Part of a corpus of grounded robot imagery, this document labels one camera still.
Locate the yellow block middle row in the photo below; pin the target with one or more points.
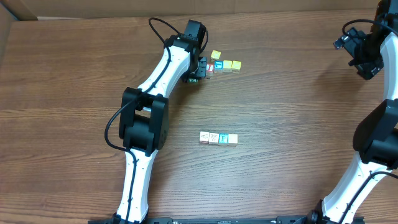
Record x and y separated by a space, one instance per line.
227 66

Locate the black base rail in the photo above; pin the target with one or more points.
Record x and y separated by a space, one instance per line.
165 220

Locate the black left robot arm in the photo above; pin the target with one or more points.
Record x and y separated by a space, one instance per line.
144 116

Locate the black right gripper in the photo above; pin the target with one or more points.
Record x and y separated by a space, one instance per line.
365 68

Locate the white block green side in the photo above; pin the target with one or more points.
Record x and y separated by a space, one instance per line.
192 80

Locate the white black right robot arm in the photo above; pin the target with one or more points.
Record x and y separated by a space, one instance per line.
375 138

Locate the red letter I block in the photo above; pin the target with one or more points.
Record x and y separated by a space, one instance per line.
209 70

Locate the yellow block far top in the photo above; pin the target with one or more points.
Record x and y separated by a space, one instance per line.
215 55

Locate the blue letter P block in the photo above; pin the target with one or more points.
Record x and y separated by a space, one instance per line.
223 139

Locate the yellow block row end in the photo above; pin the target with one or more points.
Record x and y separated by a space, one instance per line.
236 66

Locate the white block red side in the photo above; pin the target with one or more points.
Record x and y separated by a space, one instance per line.
204 137

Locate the lone yellow block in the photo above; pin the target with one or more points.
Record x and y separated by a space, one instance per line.
232 139

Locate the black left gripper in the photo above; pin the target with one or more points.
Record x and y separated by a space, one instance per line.
201 71

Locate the white letter W block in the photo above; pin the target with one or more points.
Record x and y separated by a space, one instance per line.
213 138

